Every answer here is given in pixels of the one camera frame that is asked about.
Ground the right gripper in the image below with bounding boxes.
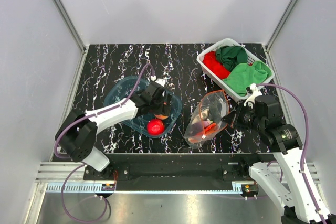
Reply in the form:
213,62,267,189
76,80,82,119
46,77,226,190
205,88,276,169
221,100,264,131

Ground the orange fake fruit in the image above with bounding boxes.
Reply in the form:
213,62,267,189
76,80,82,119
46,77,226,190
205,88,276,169
154,114,169,120

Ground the red fake apple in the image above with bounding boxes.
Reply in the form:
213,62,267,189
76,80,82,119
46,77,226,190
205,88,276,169
146,119,164,135

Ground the clear zip top bag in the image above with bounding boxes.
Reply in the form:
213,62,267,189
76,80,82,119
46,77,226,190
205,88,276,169
183,90,230,149

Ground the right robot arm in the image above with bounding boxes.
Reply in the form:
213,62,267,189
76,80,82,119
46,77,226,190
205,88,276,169
222,95,335,223

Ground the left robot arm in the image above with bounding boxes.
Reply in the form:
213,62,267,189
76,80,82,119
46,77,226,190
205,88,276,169
54,79,172,180

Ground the light green cloth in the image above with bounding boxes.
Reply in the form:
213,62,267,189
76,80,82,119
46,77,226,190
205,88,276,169
223,61,272,96

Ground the blue plastic container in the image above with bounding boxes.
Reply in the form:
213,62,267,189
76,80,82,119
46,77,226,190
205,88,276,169
103,76,182,138

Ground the dark green cloth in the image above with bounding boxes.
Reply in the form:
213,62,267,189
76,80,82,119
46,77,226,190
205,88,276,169
215,46,248,71

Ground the red cloth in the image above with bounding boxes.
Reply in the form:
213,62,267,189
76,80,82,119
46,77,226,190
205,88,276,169
202,51,230,80

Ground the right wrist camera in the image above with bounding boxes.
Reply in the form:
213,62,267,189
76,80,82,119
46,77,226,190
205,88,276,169
244,83,262,109

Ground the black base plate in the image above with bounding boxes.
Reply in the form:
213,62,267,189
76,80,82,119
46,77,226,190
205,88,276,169
83,153,274,192

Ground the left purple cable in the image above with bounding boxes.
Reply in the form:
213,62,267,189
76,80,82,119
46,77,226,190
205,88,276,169
54,63,158,221

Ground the white cable duct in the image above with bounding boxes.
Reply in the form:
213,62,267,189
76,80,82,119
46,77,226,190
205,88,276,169
46,183,116,194

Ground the aluminium frame rail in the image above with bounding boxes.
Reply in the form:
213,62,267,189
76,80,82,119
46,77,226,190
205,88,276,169
52,0,87,52

